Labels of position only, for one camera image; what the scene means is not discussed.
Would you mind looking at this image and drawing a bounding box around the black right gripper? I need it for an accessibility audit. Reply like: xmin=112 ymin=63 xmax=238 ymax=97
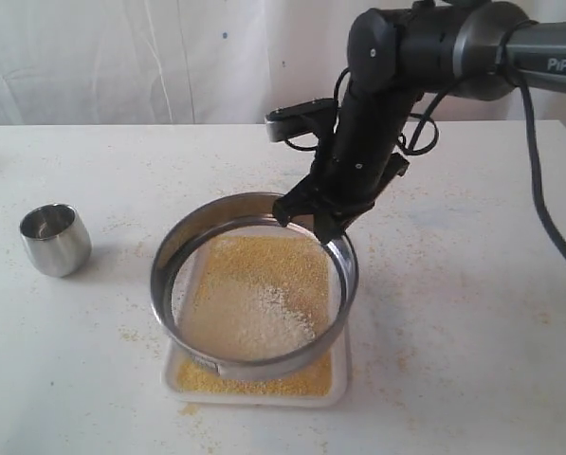
xmin=272 ymin=82 xmax=411 ymax=243

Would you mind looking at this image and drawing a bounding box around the yellow and white grain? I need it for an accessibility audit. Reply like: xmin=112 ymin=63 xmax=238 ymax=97
xmin=175 ymin=235 xmax=335 ymax=397

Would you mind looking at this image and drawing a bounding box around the small stainless steel cup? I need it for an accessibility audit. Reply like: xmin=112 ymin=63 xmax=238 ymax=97
xmin=19 ymin=203 xmax=92 ymax=278

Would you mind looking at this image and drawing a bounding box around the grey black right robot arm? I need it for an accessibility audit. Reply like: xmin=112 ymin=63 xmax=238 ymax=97
xmin=265 ymin=1 xmax=566 ymax=243

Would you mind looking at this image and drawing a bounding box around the white rectangular plastic tray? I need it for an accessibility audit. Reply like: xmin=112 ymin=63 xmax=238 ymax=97
xmin=161 ymin=331 xmax=351 ymax=408

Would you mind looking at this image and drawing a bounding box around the white backdrop curtain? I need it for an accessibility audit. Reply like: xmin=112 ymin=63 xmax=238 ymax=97
xmin=0 ymin=0 xmax=566 ymax=127

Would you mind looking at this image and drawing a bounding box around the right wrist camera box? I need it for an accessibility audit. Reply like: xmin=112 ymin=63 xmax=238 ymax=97
xmin=265 ymin=98 xmax=338 ymax=143

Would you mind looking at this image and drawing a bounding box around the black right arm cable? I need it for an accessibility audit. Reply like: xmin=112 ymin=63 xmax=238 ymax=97
xmin=282 ymin=65 xmax=566 ymax=281

